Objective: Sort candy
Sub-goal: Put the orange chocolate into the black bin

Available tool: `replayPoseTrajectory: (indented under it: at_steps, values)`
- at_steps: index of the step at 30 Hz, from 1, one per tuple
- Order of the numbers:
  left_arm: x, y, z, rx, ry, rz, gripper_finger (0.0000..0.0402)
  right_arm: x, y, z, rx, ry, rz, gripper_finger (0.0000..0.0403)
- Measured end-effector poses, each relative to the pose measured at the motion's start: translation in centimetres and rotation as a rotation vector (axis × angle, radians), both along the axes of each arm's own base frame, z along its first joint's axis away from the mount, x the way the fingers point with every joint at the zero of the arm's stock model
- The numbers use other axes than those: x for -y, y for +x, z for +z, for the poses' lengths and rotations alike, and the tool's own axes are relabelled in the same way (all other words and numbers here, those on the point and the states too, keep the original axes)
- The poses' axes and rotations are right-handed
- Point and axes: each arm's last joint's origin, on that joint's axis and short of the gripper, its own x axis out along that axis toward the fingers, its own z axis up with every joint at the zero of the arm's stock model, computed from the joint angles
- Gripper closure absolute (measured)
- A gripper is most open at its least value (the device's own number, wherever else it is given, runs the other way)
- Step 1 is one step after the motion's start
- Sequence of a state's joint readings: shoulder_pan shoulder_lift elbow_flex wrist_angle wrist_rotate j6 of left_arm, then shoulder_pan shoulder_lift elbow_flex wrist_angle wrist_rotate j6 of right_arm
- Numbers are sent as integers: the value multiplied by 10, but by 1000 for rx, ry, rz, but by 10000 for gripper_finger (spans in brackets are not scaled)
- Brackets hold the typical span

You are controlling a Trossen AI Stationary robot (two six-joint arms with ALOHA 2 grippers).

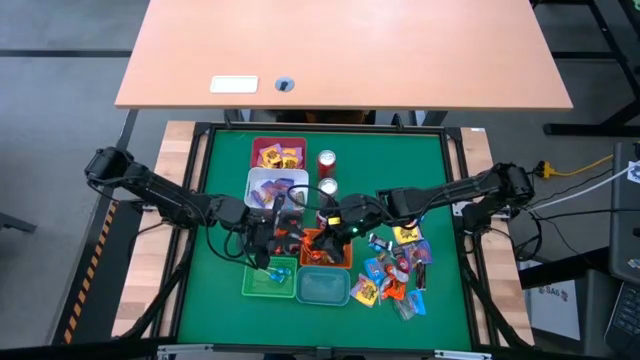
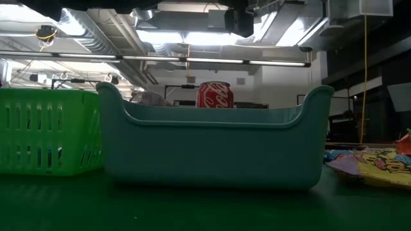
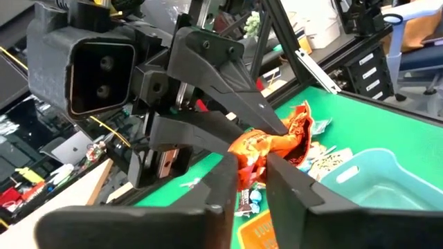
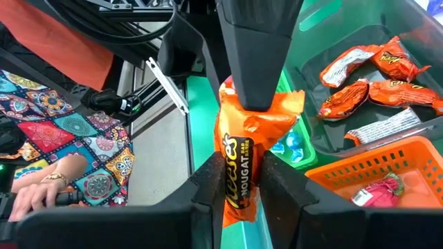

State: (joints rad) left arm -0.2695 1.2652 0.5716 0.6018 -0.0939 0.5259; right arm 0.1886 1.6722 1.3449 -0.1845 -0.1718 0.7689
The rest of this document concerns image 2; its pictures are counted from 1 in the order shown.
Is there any teal plastic bin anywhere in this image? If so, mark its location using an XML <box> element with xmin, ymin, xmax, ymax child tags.
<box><xmin>95</xmin><ymin>81</ymin><xmax>335</xmax><ymax>191</ymax></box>

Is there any yellow black cable reel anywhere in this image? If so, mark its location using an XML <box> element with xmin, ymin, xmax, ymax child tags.
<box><xmin>35</xmin><ymin>24</ymin><xmax>58</xmax><ymax>42</ymax></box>

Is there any blue candy packet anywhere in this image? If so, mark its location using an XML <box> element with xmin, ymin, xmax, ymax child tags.
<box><xmin>37</xmin><ymin>146</ymin><xmax>64</xmax><ymax>168</ymax></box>
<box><xmin>322</xmin><ymin>149</ymin><xmax>354</xmax><ymax>161</ymax></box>

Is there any yellow Sour Patch candy packet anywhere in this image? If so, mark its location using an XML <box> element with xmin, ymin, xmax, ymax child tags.
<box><xmin>326</xmin><ymin>147</ymin><xmax>411</xmax><ymax>189</ymax></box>

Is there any orange candy packet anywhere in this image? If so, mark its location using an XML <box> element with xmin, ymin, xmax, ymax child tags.
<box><xmin>396</xmin><ymin>129</ymin><xmax>411</xmax><ymax>157</ymax></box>

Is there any black overhead camera rig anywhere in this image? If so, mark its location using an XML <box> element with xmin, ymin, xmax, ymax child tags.
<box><xmin>50</xmin><ymin>78</ymin><xmax>103</xmax><ymax>90</ymax></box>

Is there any grey rectangular air duct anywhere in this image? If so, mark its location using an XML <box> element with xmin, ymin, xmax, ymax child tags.
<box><xmin>137</xmin><ymin>1</ymin><xmax>232</xmax><ymax>33</ymax></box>

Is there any red Coca-Cola can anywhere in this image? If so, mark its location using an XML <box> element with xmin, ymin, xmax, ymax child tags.
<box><xmin>195</xmin><ymin>81</ymin><xmax>234</xmax><ymax>109</ymax></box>

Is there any green slotted plastic basket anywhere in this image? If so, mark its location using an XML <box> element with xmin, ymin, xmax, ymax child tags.
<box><xmin>0</xmin><ymin>88</ymin><xmax>105</xmax><ymax>176</ymax></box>

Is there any silver ribbed ventilation duct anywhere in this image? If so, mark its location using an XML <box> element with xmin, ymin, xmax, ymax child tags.
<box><xmin>62</xmin><ymin>8</ymin><xmax>152</xmax><ymax>87</ymax></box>

